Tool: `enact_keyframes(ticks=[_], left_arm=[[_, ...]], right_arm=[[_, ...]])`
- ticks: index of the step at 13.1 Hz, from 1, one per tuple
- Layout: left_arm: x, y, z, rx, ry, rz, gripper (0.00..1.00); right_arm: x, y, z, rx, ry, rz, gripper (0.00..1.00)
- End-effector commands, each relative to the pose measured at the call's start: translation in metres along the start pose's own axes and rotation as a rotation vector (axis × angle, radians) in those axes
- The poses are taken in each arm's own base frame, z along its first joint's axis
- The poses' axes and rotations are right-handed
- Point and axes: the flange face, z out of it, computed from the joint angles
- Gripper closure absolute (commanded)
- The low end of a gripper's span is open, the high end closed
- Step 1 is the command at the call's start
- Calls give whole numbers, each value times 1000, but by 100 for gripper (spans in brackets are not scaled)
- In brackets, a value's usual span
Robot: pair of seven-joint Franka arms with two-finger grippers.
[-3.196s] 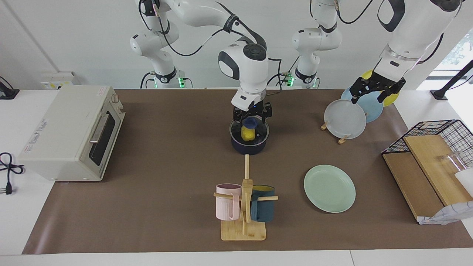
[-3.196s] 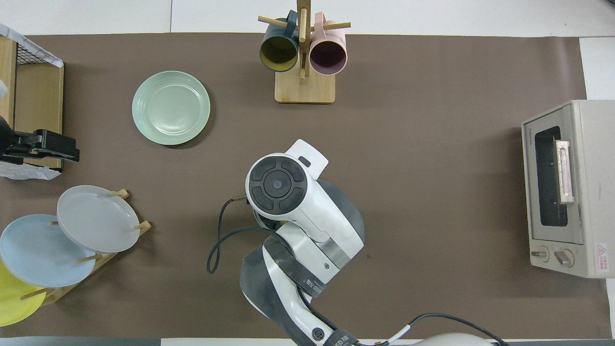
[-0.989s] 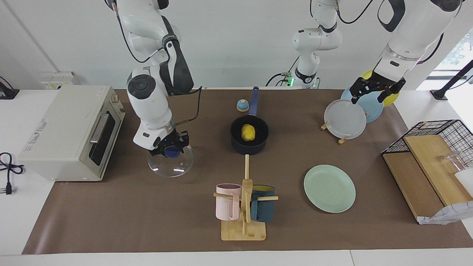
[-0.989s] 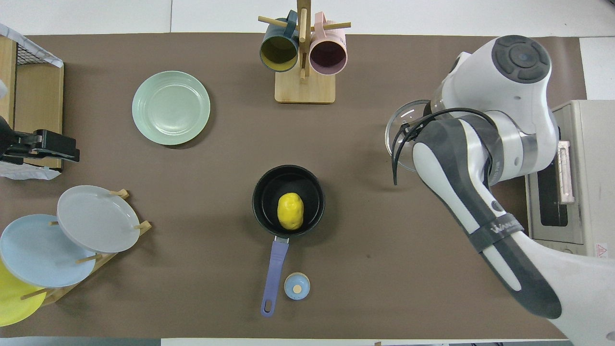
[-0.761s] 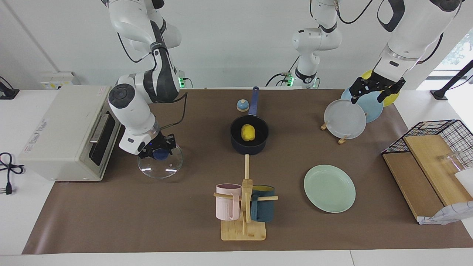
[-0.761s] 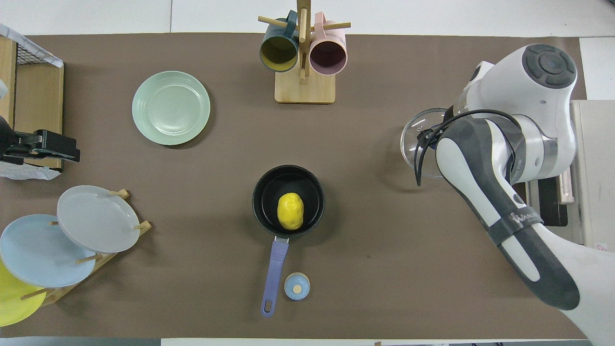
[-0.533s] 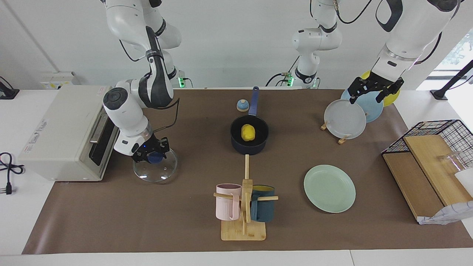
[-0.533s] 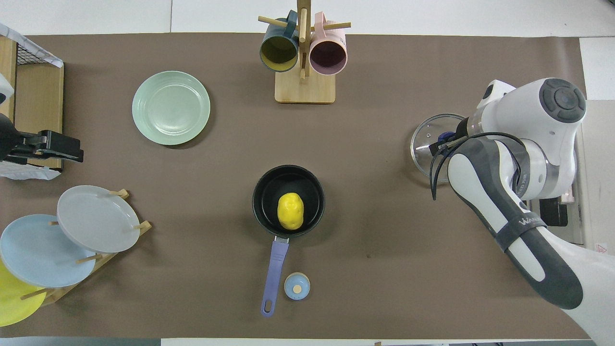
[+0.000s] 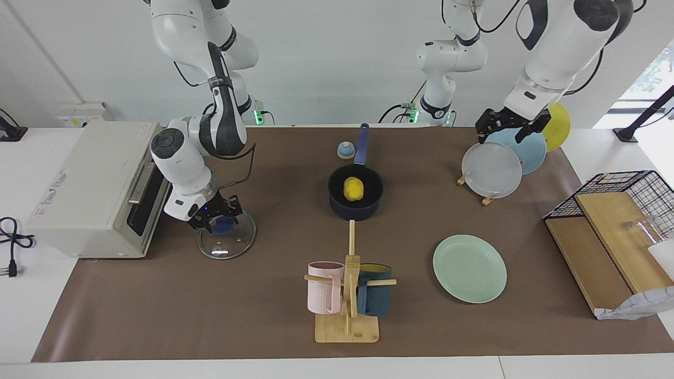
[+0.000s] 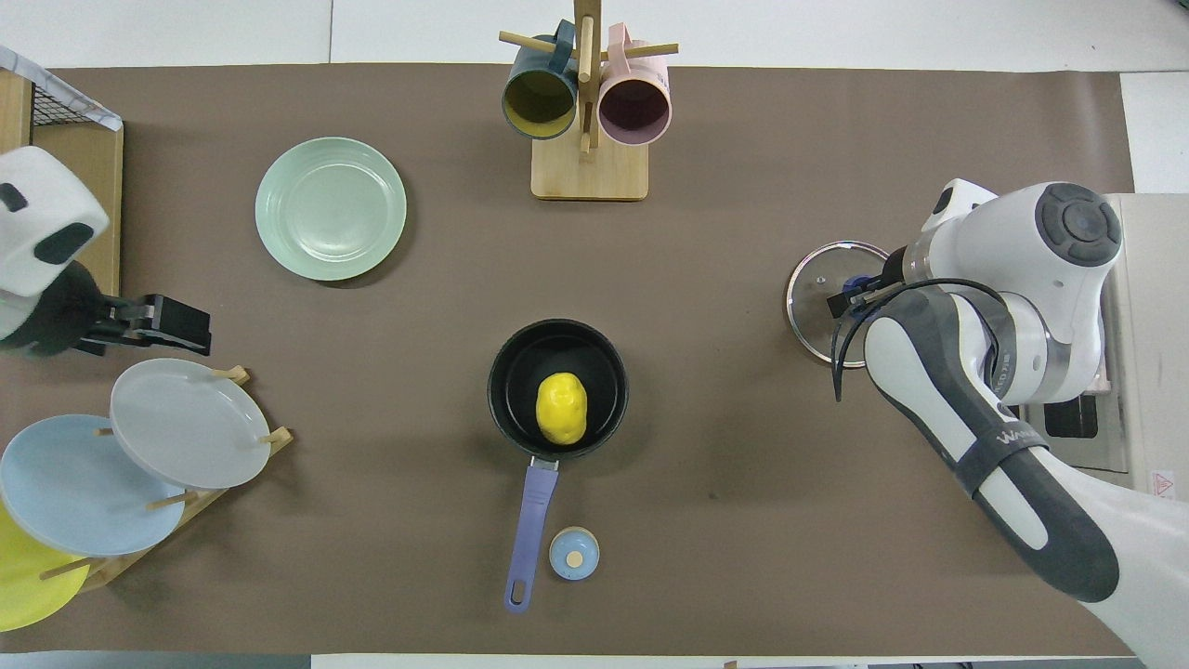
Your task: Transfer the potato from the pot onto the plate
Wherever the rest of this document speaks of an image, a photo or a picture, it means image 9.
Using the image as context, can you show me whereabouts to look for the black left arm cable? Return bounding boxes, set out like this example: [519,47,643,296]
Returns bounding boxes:
[566,48,605,96]

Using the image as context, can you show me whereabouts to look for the pale grey plate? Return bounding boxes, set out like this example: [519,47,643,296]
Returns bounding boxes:
[462,141,523,200]

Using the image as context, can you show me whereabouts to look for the black power cord plug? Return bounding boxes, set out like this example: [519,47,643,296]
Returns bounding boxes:
[0,216,37,279]

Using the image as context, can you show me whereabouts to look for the clear glass cup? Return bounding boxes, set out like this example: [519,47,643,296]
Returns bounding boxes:
[621,215,666,249]

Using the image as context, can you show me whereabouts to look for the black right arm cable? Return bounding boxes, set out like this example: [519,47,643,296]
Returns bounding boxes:
[215,145,257,191]

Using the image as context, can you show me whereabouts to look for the white wall socket box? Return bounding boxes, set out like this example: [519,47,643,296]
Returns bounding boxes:
[56,102,116,128]

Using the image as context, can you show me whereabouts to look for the brown table mat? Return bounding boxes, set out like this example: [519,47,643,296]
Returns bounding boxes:
[31,126,674,363]

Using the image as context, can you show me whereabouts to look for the dark blue saucepan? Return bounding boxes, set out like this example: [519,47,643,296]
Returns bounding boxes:
[326,123,385,222]

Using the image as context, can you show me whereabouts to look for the white cup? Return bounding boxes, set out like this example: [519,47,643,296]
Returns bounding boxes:
[647,240,674,281]

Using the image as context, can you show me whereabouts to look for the black wire basket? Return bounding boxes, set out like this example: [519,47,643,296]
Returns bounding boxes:
[543,170,674,248]

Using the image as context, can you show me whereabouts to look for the wooden plate rack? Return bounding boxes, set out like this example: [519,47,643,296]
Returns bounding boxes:
[456,172,501,206]

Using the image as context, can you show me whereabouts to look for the black clamp base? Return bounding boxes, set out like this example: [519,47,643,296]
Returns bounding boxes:
[0,108,28,143]

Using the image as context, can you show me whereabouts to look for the wooden mug tree stand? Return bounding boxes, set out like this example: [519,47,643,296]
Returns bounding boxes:
[304,220,398,344]

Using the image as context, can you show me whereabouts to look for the cream toaster oven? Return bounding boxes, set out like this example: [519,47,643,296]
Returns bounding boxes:
[26,122,174,260]

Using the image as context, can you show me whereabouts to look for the mint green plate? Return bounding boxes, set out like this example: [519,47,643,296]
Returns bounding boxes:
[433,234,508,304]

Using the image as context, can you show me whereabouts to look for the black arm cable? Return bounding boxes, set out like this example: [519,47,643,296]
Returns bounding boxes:
[215,145,257,191]
[566,48,605,96]

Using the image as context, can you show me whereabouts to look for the white checked cloth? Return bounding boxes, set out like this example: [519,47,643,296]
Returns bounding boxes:
[594,285,674,321]

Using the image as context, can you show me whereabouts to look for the pink ribbed mug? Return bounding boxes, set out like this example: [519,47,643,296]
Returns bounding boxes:
[307,261,346,315]

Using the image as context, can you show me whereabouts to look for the black base cables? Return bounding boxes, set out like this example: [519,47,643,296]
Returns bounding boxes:
[378,79,428,125]

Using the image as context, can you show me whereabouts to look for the yellow plate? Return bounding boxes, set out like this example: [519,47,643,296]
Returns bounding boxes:
[541,102,571,153]

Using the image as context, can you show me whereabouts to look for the light wooden board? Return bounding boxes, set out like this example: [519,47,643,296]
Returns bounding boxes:
[574,192,674,295]

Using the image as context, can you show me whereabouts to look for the dark teal mug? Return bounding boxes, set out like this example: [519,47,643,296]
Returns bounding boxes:
[356,263,393,317]

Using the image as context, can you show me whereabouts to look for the brown wooden board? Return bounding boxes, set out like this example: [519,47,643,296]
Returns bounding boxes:
[545,217,633,317]

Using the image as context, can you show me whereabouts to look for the glass lid blue knob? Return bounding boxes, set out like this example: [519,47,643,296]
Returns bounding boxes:
[197,209,258,261]

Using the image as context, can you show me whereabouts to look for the black angled stand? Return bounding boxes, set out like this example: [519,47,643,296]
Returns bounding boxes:
[613,84,674,144]

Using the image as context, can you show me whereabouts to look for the yellow potato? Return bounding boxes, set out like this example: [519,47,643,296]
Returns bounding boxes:
[343,177,365,203]

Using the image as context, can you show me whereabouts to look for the light blue plate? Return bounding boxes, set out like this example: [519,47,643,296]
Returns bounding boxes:
[485,128,548,176]

